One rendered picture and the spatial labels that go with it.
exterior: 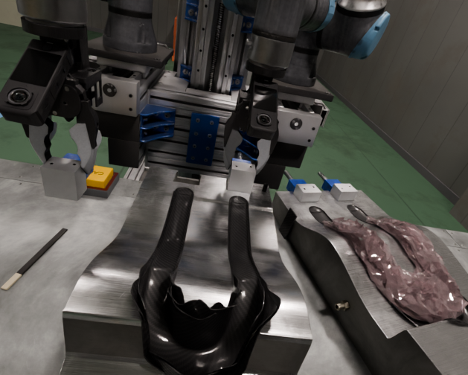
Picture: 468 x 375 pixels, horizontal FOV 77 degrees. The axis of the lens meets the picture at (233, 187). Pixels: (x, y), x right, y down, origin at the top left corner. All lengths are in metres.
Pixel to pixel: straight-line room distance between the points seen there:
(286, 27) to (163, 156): 0.64
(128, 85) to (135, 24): 0.19
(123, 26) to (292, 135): 0.54
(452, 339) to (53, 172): 0.59
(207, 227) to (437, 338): 0.35
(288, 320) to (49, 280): 0.37
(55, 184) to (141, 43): 0.54
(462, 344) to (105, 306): 0.44
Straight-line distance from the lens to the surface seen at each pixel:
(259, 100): 0.51
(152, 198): 0.56
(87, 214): 0.66
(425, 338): 0.48
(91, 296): 0.36
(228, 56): 1.01
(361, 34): 0.88
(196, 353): 0.39
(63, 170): 0.51
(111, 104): 0.85
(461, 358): 0.50
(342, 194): 0.76
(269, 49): 0.52
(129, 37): 0.93
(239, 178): 0.59
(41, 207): 0.70
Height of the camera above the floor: 1.22
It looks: 32 degrees down
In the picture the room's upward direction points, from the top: 13 degrees clockwise
